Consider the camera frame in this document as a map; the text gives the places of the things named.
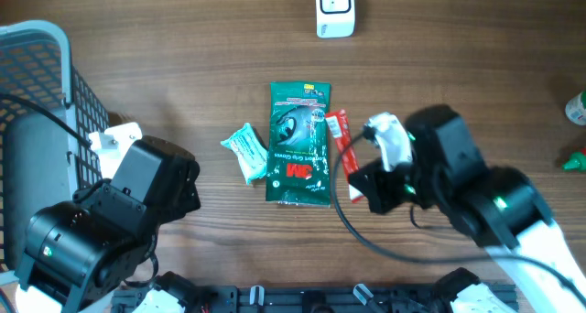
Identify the grey plastic shopping basket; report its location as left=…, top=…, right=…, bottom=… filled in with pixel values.
left=1, top=20, right=109, bottom=272

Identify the black camera cable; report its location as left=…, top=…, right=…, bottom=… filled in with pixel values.
left=330, top=129, right=586, bottom=300
left=0, top=92, right=92, bottom=149

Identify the red yellow sauce bottle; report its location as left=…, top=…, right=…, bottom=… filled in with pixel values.
left=562, top=149, right=586, bottom=172

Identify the white barcode scanner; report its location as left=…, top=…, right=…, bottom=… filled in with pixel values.
left=315, top=0, right=356, bottom=39

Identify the black right camera cable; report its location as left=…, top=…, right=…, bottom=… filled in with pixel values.
left=330, top=129, right=586, bottom=300

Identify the black left camera cable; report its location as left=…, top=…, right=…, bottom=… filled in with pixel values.
left=0, top=92, right=92, bottom=149

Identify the green lid jar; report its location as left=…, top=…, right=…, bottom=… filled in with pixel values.
left=565, top=92, right=586, bottom=125

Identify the red white toothpaste tube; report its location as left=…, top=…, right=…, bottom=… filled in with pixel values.
left=325, top=109, right=364, bottom=203

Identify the green 3M gloves package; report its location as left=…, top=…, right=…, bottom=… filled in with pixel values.
left=266, top=81, right=331, bottom=207

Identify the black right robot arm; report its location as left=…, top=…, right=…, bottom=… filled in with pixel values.
left=349, top=104, right=585, bottom=312

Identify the teal wet wipes pack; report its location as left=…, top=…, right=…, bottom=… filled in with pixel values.
left=221, top=123, right=267, bottom=185

